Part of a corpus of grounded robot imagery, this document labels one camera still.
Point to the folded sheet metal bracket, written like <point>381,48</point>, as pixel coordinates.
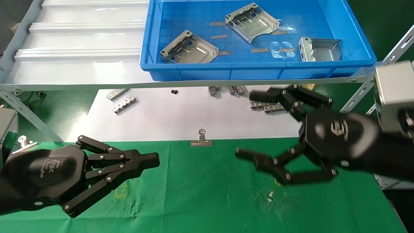
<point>323,51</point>

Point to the white paper sheet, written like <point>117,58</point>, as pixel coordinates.
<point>168,116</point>

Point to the white corrugated shelf panel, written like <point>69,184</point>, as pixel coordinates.
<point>81,38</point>

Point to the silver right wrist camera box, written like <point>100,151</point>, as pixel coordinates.
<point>394,94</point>

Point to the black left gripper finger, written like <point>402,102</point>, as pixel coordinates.
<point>142,158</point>

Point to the black caster wheel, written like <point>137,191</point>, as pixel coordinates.
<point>41,94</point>

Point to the beige box corner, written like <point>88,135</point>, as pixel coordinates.
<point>15,28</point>

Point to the blue plastic bin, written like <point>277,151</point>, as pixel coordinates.
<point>194,72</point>

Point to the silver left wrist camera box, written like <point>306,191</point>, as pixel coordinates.
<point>6,129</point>

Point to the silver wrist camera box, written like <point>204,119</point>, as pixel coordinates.
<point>6,129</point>
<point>394,94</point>

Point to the brown tape strip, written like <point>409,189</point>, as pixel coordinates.
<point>219,23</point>
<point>225,53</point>
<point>260,50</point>
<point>287,50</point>
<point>280,32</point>
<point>219,36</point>

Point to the tan cardboard piece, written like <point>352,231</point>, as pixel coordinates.
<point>309,86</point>

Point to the grey metal shelf rack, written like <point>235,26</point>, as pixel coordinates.
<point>97,86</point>

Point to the clear plastic film piece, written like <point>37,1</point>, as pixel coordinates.
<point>289,28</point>
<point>281,55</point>

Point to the small metal strip part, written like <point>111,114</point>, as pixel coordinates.
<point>275,109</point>
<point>260,105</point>
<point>117,94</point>
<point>240,90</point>
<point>124,105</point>
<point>230,89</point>
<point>213,90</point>

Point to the silver binder clip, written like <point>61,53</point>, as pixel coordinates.
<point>24,142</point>
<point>201,141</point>

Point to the stamped sheet metal bracket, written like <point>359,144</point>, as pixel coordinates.
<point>194,51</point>
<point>254,24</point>

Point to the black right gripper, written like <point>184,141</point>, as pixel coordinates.
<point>343,139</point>

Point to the green cloth mat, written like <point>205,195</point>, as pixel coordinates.
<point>200,187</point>

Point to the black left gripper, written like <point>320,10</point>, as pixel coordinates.
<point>42,174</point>

